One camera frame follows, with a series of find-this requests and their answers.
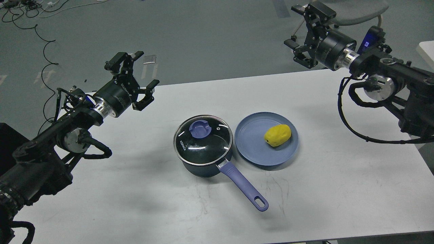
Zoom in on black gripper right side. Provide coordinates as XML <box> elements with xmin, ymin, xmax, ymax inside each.
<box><xmin>284</xmin><ymin>2</ymin><xmax>357</xmax><ymax>71</ymax></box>

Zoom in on grey office chair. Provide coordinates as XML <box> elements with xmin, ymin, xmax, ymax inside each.
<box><xmin>319</xmin><ymin>0</ymin><xmax>389</xmax><ymax>29</ymax></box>

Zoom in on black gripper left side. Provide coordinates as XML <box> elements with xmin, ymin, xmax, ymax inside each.
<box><xmin>94</xmin><ymin>51</ymin><xmax>160</xmax><ymax>118</ymax></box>

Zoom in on black cable on floor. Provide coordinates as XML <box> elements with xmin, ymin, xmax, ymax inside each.
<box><xmin>1</xmin><ymin>0</ymin><xmax>70</xmax><ymax>136</ymax></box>

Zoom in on white cables on floor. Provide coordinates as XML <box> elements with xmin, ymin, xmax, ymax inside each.
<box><xmin>38</xmin><ymin>0</ymin><xmax>109</xmax><ymax>18</ymax></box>

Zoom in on dark pot with purple handle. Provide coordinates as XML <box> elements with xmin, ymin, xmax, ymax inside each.
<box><xmin>178</xmin><ymin>140</ymin><xmax>269</xmax><ymax>212</ymax></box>

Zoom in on blue round plate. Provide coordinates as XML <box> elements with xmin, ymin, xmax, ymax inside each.
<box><xmin>235</xmin><ymin>112</ymin><xmax>299</xmax><ymax>170</ymax></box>

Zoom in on yellow potato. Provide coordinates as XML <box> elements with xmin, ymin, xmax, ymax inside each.
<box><xmin>264</xmin><ymin>124</ymin><xmax>292</xmax><ymax>147</ymax></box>

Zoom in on white table corner right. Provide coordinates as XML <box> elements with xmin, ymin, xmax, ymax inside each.
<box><xmin>416</xmin><ymin>40</ymin><xmax>434</xmax><ymax>69</ymax></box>

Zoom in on glass pot lid blue knob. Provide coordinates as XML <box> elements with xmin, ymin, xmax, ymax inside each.
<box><xmin>173</xmin><ymin>115</ymin><xmax>234</xmax><ymax>166</ymax></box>

